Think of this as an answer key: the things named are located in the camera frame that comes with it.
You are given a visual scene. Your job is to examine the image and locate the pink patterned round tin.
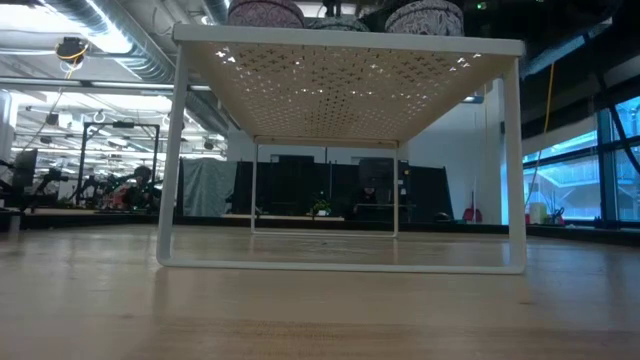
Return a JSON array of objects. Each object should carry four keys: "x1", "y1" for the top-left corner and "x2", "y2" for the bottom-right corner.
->
[{"x1": 227, "y1": 0, "x2": 306, "y2": 29}]

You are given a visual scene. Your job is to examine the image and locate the red dustpan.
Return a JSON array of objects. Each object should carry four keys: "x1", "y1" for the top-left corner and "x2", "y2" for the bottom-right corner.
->
[{"x1": 462, "y1": 189, "x2": 485, "y2": 224}]

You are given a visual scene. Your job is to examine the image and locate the black office partition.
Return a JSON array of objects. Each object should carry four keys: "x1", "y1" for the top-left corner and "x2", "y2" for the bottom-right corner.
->
[{"x1": 234, "y1": 154, "x2": 454, "y2": 224}]

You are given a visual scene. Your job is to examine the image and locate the yellow cable reel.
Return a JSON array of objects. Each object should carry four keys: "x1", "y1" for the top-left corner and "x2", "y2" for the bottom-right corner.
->
[{"x1": 53, "y1": 36, "x2": 92, "y2": 65}]

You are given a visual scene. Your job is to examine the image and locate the white green bottle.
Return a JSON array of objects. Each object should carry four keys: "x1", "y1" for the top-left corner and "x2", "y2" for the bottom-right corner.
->
[{"x1": 528, "y1": 201, "x2": 549, "y2": 226}]

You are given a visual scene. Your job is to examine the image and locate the black stand frame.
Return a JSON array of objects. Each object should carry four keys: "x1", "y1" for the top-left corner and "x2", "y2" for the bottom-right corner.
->
[{"x1": 77, "y1": 121, "x2": 162, "y2": 207}]

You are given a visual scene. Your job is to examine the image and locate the silver ceiling duct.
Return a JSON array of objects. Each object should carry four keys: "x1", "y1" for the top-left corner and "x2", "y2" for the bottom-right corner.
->
[{"x1": 47, "y1": 0, "x2": 236, "y2": 136}]

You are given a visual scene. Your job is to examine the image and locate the grey-blue patterned round tin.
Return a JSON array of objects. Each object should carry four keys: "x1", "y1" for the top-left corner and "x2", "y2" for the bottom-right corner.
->
[{"x1": 303, "y1": 14, "x2": 372, "y2": 33}]

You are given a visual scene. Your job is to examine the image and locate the black aluminium table frame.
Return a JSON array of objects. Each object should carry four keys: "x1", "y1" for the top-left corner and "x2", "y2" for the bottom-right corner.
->
[{"x1": 0, "y1": 209, "x2": 640, "y2": 247}]

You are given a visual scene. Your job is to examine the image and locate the person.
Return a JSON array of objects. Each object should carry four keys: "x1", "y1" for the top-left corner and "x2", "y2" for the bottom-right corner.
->
[{"x1": 122, "y1": 164, "x2": 164, "y2": 210}]

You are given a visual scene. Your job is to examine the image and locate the white purple patterned round tin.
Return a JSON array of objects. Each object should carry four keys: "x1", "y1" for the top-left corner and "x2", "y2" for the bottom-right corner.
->
[{"x1": 383, "y1": 0, "x2": 466, "y2": 37}]

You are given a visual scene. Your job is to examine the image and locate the grey cloth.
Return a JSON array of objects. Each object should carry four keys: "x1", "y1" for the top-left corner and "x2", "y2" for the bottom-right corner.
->
[{"x1": 181, "y1": 157, "x2": 239, "y2": 218}]

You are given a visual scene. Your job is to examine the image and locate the white perforated metal shelf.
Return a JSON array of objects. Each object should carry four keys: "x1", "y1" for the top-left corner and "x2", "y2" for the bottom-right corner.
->
[{"x1": 156, "y1": 23, "x2": 529, "y2": 276}]

